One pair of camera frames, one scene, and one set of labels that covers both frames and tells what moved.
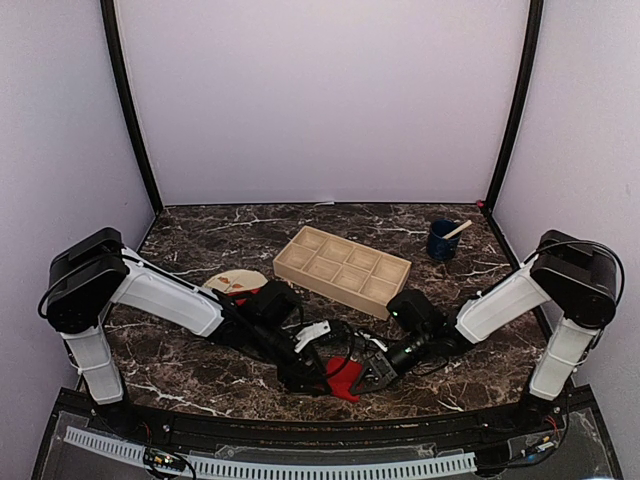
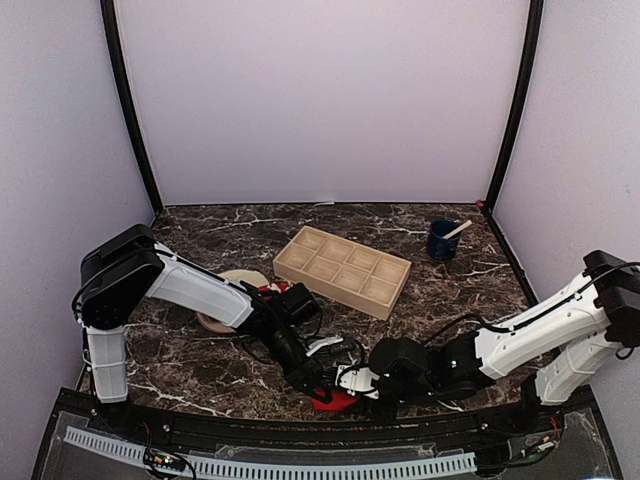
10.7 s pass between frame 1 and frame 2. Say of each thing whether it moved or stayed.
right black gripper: moved
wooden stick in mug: stayed
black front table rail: stayed
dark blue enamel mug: stayed
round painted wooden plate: stayed
